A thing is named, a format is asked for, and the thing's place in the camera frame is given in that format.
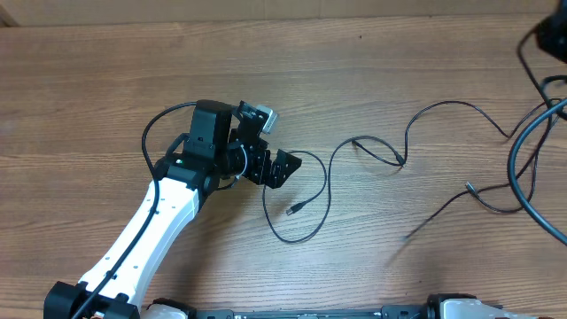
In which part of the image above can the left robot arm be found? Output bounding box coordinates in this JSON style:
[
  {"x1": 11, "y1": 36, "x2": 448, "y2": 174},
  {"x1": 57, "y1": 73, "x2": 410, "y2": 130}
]
[{"x1": 43, "y1": 100, "x2": 301, "y2": 319}]

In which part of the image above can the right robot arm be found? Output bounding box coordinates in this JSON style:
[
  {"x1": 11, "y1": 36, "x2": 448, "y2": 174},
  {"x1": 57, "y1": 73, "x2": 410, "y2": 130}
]
[{"x1": 536, "y1": 0, "x2": 566, "y2": 62}]

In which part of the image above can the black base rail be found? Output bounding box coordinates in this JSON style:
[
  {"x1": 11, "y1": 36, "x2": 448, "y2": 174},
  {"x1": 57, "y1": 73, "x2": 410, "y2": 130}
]
[{"x1": 141, "y1": 292, "x2": 550, "y2": 319}]

